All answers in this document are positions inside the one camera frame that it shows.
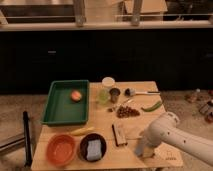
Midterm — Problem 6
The bunch of dark grapes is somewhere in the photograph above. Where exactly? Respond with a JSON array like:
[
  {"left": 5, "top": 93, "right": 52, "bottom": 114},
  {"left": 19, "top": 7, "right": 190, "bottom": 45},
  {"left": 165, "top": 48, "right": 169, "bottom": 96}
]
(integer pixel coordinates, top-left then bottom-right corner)
[{"left": 117, "top": 106, "right": 140, "bottom": 118}]

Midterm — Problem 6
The orange peach fruit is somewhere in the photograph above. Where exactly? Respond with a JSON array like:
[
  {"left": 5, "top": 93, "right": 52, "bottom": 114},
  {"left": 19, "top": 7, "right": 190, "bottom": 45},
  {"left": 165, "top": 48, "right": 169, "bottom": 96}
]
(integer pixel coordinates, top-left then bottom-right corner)
[{"left": 70, "top": 90, "right": 82, "bottom": 102}]

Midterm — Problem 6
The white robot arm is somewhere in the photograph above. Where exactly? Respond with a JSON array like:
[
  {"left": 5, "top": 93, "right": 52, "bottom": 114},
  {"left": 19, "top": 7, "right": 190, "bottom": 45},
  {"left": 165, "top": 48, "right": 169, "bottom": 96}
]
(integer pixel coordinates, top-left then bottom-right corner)
[{"left": 135, "top": 112, "right": 213, "bottom": 166}]

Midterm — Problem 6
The yellow banana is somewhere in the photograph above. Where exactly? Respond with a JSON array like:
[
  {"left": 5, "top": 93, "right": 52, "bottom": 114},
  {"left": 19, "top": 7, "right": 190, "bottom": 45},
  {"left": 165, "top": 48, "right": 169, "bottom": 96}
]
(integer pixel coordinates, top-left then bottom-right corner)
[{"left": 70, "top": 127, "right": 95, "bottom": 136}]

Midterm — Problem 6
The light green cup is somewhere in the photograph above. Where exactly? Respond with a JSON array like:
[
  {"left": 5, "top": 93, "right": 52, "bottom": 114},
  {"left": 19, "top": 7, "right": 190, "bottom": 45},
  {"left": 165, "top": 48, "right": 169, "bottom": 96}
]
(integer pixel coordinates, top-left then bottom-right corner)
[{"left": 97, "top": 89, "right": 110, "bottom": 105}]

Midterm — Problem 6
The grey sponge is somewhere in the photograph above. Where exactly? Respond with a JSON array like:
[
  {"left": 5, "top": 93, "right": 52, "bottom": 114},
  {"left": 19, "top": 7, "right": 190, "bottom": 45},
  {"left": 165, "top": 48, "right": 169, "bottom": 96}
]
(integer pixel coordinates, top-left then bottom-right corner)
[{"left": 86, "top": 139, "right": 102, "bottom": 161}]

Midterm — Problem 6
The dark brown bowl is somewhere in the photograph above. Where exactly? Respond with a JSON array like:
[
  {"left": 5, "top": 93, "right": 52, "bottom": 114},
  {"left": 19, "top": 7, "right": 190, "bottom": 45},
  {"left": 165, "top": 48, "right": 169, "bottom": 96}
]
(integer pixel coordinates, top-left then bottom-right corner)
[{"left": 79, "top": 133, "right": 107, "bottom": 162}]

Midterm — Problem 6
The black pole stand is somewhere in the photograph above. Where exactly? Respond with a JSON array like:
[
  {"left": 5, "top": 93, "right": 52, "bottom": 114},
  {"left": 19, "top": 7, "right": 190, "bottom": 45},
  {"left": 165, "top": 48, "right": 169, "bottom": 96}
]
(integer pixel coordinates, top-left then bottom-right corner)
[{"left": 23, "top": 111, "right": 32, "bottom": 167}]

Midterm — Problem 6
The green pepper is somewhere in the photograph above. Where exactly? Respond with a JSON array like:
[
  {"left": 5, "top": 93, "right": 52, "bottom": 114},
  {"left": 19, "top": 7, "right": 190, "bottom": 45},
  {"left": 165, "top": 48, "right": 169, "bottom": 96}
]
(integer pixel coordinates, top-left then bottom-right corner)
[{"left": 141, "top": 101, "right": 162, "bottom": 112}]

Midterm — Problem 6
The white handled brush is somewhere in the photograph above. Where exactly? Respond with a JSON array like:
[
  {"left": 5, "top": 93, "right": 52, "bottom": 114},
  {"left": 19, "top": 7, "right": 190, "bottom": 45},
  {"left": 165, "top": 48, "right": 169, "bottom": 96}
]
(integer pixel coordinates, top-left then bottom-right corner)
[{"left": 124, "top": 88, "right": 160, "bottom": 97}]

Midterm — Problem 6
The green plastic tray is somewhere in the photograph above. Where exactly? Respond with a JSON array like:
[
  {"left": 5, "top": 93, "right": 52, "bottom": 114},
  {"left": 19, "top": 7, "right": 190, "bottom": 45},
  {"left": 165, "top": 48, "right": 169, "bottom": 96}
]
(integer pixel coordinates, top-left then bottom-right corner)
[{"left": 42, "top": 80, "right": 89, "bottom": 126}]

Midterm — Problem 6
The black and wood brush block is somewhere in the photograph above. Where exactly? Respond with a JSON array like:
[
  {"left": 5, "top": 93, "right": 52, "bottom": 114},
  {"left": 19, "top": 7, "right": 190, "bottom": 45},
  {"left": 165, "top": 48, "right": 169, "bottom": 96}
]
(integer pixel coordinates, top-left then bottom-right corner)
[{"left": 112, "top": 123, "right": 127, "bottom": 146}]

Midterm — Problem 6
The dark metal cup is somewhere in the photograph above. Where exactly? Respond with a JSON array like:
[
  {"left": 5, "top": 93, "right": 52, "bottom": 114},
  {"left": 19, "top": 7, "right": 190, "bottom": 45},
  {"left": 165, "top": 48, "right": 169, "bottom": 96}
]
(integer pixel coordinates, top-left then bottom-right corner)
[{"left": 109, "top": 88, "right": 120, "bottom": 103}]

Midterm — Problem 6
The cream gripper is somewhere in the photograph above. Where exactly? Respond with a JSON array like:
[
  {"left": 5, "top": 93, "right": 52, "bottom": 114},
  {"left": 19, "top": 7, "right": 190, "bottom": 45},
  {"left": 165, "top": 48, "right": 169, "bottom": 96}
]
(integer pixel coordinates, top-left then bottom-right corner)
[{"left": 136, "top": 135, "right": 155, "bottom": 158}]

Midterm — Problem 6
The orange bowl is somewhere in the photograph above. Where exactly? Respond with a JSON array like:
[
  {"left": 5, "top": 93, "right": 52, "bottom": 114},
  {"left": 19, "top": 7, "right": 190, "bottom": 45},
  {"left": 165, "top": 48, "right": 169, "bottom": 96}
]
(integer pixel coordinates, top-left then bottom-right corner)
[{"left": 45, "top": 134, "right": 76, "bottom": 167}]

